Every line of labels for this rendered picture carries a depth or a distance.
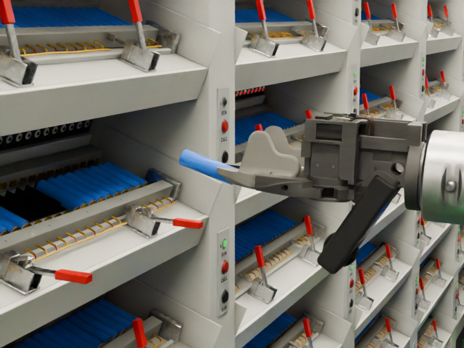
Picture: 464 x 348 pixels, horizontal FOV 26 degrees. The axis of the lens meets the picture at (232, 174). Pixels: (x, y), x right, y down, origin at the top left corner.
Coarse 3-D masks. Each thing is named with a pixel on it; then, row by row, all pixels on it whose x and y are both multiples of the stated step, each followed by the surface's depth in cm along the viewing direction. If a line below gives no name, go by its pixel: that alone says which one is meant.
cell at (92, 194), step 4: (60, 176) 125; (64, 176) 125; (60, 180) 125; (64, 180) 125; (68, 180) 125; (68, 184) 124; (72, 184) 124; (76, 184) 124; (80, 184) 125; (76, 188) 124; (80, 188) 124; (84, 188) 124; (84, 192) 124; (88, 192) 124; (92, 192) 124; (92, 196) 123; (96, 196) 123; (100, 196) 124; (96, 200) 123
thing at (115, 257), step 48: (48, 144) 129; (144, 144) 139; (192, 192) 137; (96, 240) 116; (144, 240) 121; (192, 240) 135; (0, 288) 97; (48, 288) 101; (96, 288) 111; (0, 336) 94
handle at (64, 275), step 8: (24, 264) 98; (32, 272) 98; (40, 272) 97; (48, 272) 97; (56, 272) 96; (64, 272) 96; (72, 272) 96; (80, 272) 96; (64, 280) 96; (72, 280) 96; (80, 280) 96; (88, 280) 96
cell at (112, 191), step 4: (76, 172) 129; (80, 172) 129; (80, 176) 128; (84, 176) 128; (88, 176) 128; (88, 180) 128; (92, 180) 128; (96, 180) 128; (96, 184) 128; (100, 184) 128; (104, 184) 128; (104, 188) 127; (108, 188) 127; (112, 188) 127; (108, 192) 127; (112, 192) 127; (116, 192) 127
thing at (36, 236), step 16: (128, 192) 127; (144, 192) 129; (160, 192) 133; (96, 208) 118; (112, 208) 120; (160, 208) 130; (48, 224) 109; (64, 224) 110; (80, 224) 114; (96, 224) 117; (112, 224) 119; (0, 240) 101; (16, 240) 102; (32, 240) 105; (48, 240) 108; (64, 240) 109; (80, 240) 112
